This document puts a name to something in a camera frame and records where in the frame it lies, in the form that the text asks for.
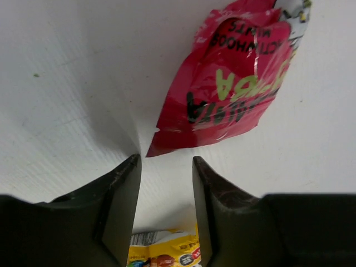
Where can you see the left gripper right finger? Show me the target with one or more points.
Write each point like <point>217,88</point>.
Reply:
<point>235,228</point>

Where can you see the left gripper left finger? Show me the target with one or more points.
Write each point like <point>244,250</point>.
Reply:
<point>92,225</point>

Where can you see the yellow candy packet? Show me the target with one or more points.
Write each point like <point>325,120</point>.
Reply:
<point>165,248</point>

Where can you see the red pink snack packet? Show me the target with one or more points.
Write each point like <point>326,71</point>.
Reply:
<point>237,64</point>

